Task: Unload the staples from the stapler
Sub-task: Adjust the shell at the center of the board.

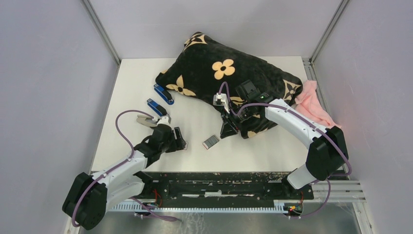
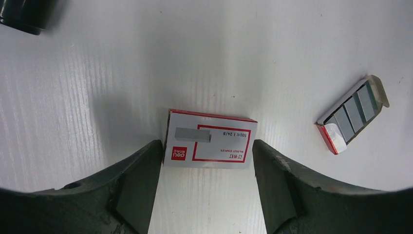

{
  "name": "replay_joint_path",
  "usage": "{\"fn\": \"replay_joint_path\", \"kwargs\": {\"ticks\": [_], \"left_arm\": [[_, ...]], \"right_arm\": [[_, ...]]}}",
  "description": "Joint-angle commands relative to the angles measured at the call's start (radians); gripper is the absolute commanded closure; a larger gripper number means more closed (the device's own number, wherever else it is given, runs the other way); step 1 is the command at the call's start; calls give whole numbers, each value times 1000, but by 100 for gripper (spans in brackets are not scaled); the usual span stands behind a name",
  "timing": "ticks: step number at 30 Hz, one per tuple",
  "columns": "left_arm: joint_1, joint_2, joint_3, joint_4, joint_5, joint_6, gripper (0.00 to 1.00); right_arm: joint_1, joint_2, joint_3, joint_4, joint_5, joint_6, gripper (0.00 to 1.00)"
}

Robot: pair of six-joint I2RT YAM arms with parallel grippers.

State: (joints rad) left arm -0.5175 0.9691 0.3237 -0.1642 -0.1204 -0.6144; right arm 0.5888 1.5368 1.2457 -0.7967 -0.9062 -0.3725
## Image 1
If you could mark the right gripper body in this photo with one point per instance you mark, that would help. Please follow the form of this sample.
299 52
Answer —
245 114

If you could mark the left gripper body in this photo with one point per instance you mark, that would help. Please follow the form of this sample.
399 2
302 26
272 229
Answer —
170 146

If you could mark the box of staples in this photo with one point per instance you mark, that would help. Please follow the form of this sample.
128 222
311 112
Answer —
210 142

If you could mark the grey beige stapler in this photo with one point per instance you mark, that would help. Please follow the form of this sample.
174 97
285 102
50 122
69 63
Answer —
147 121

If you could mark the blue stapler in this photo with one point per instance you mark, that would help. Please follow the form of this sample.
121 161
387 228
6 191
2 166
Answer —
157 108
164 94

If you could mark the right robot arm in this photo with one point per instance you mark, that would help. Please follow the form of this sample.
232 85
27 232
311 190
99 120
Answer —
327 150

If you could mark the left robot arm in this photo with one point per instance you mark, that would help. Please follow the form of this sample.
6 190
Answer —
91 196

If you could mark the pink cloth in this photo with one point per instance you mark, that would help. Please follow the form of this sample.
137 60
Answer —
308 105

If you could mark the black pillow with beige flowers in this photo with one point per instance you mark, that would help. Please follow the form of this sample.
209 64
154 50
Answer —
204 64

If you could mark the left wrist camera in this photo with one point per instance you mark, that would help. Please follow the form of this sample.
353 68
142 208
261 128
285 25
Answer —
165 120

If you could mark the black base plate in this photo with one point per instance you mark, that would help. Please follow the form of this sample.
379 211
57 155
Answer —
220 190

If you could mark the white cable duct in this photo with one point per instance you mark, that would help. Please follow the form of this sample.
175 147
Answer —
133 206

